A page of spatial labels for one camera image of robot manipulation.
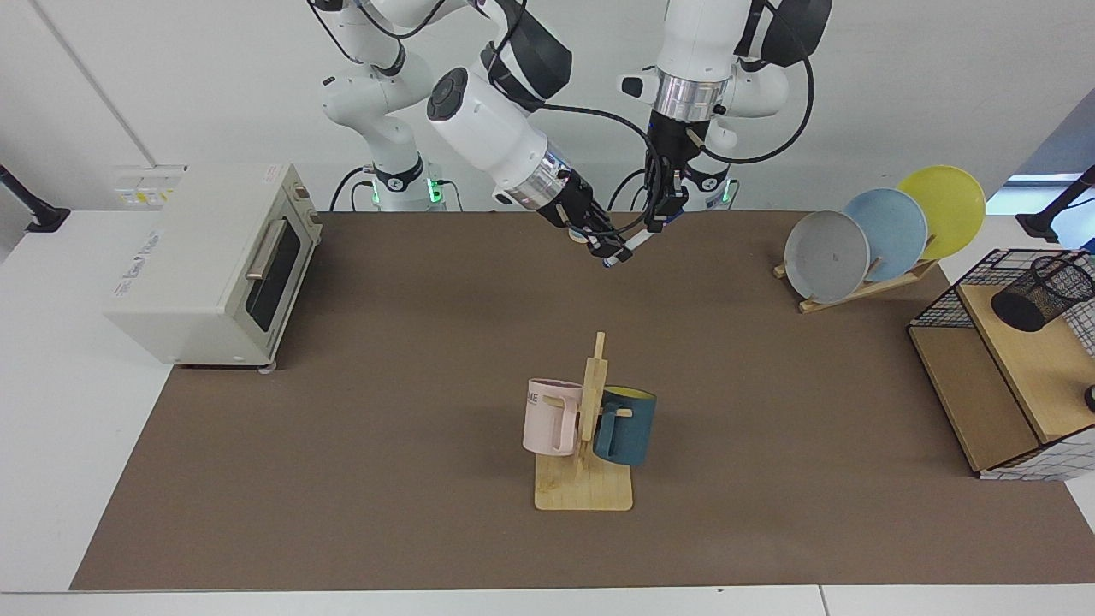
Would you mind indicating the white marker with blue cap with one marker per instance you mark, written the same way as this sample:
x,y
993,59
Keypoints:
x,y
638,244

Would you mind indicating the black mesh pen holder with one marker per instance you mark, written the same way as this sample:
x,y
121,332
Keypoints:
x,y
1031,299

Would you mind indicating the small blue round bell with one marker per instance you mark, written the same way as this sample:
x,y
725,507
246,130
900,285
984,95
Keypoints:
x,y
577,235

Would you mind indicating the grey plate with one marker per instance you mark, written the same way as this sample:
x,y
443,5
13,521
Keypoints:
x,y
825,257

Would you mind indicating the dark teal cup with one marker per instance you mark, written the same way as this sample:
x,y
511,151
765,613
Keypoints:
x,y
629,428

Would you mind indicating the pink cup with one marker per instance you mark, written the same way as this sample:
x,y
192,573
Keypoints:
x,y
547,419

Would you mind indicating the light blue plate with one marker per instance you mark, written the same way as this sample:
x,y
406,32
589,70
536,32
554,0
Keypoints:
x,y
894,231

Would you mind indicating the wooden plate rack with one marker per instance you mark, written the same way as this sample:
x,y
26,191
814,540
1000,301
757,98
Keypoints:
x,y
890,282

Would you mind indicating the wooden cup stand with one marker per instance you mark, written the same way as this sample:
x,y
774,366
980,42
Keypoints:
x,y
586,488

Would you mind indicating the yellow plate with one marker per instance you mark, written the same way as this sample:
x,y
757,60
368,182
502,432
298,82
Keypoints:
x,y
949,205

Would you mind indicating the brown table cloth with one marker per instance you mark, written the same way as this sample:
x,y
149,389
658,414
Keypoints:
x,y
479,530

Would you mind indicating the black clamp stand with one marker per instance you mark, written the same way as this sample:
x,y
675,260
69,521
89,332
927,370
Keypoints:
x,y
34,210
1048,221

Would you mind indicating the pale toaster oven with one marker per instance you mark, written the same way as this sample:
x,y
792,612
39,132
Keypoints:
x,y
188,282

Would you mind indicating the white wall socket box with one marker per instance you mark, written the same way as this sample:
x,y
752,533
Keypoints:
x,y
145,190

